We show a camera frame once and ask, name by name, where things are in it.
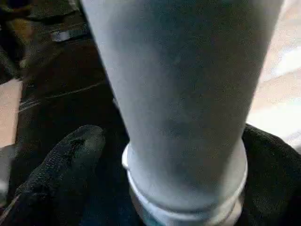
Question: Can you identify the white plastic table top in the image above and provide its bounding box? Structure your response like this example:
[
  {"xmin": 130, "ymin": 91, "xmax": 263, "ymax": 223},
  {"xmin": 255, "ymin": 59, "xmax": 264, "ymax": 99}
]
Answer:
[{"xmin": 246, "ymin": 0, "xmax": 301, "ymax": 152}]

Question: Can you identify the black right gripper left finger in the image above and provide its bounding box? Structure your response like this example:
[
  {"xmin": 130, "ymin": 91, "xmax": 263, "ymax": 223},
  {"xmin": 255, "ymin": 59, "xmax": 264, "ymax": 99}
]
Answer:
[{"xmin": 0, "ymin": 125, "xmax": 107, "ymax": 226}]

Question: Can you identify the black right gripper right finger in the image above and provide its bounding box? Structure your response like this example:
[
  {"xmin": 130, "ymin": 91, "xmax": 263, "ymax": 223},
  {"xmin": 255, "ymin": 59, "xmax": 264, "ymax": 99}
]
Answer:
[{"xmin": 238, "ymin": 124, "xmax": 301, "ymax": 226}]

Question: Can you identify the white plastic table leg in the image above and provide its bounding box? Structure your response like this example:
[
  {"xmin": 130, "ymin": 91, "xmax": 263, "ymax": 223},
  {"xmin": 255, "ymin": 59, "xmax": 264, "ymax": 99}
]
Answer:
[{"xmin": 79, "ymin": 0, "xmax": 285, "ymax": 226}]

